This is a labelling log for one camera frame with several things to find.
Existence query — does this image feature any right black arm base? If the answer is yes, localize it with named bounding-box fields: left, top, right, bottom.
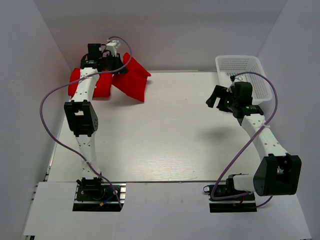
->
left=203, top=174, right=257, bottom=213

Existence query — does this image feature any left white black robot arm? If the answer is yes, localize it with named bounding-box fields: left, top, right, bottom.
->
left=64, top=40, right=128, bottom=200

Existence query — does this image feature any white plastic basket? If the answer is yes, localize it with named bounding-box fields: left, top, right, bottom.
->
left=215, top=55, right=273, bottom=105

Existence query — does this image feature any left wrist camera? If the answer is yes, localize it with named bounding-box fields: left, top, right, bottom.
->
left=105, top=40, right=121, bottom=56

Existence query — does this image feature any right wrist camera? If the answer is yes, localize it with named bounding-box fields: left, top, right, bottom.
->
left=227, top=75, right=237, bottom=93

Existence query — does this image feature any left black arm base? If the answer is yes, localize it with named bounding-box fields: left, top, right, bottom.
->
left=72, top=183, right=126, bottom=213

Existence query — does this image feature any folded red t shirt stack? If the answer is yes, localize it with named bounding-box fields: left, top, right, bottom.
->
left=67, top=68, right=113, bottom=98

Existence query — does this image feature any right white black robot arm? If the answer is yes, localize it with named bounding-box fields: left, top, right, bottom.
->
left=206, top=82, right=302, bottom=201

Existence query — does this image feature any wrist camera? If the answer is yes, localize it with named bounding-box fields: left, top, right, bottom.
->
left=227, top=75, right=237, bottom=93
left=105, top=40, right=121, bottom=56

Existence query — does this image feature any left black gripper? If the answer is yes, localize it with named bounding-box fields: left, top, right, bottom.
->
left=99, top=52, right=129, bottom=75

